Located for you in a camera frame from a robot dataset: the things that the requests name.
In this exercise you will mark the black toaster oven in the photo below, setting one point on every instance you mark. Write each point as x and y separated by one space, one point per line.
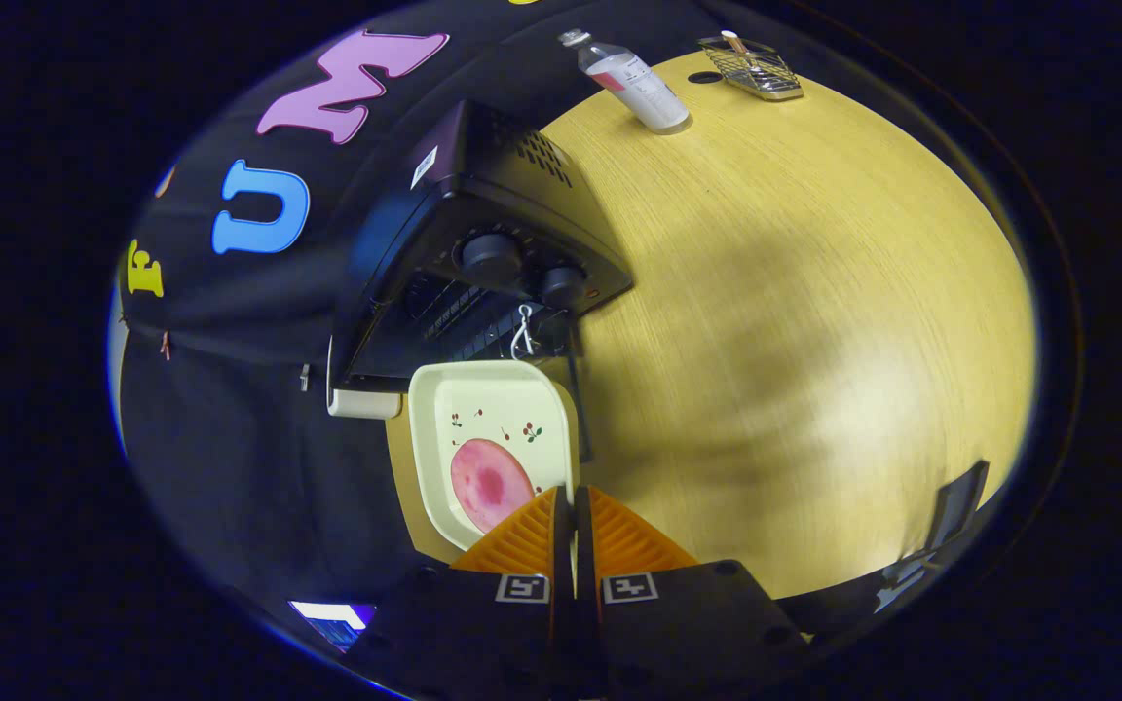
444 204

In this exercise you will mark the black chair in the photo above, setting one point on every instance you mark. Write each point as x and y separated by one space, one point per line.
955 506

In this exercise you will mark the pink ham slice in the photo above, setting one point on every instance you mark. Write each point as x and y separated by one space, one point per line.
488 482

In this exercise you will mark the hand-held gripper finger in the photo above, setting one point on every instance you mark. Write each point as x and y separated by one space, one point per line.
563 555
584 555

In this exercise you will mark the clear plastic bottle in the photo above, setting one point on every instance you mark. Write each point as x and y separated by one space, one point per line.
639 88

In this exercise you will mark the wooden stick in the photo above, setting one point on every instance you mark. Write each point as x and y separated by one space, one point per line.
734 44

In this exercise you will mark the white bread toaster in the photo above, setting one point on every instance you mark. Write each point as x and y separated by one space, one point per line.
363 403

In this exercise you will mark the cream square tray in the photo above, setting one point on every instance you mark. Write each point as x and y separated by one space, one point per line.
493 399

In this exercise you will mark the black table grommet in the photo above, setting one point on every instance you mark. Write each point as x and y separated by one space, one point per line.
705 77

